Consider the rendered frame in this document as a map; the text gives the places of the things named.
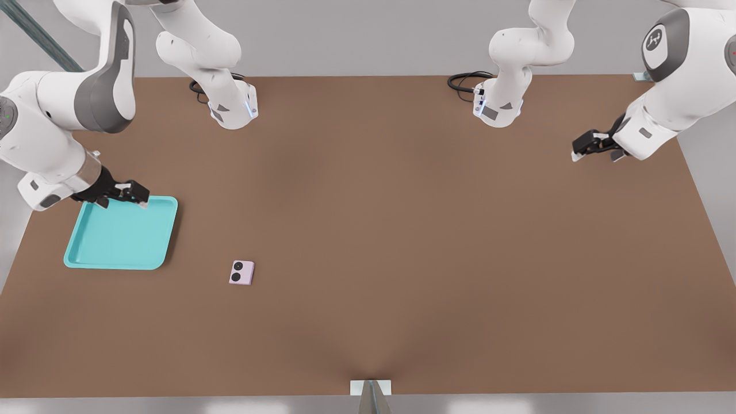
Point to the pale blue-green tray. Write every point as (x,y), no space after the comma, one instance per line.
(122,233)

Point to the pale lilac phone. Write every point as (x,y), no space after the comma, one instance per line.
(242,272)

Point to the silver frame post foot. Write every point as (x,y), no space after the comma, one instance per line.
(641,76)

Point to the silver frame post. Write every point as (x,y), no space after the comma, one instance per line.
(372,398)
(40,35)

